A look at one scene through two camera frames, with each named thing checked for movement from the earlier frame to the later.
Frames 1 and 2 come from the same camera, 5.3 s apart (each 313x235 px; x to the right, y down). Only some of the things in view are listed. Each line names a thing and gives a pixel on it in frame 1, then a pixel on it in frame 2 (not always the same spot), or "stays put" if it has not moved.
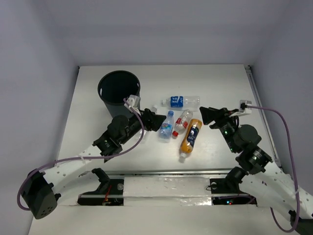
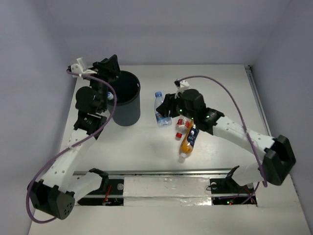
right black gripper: x=219 y=116 -> x=168 y=104
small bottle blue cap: x=166 y=131 -> x=162 y=121
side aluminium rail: x=263 y=116 stays put
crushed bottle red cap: x=182 y=122 stays put
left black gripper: x=147 y=117 -> x=105 y=68
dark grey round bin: x=115 y=86 stays put
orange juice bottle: x=193 y=130 stays put
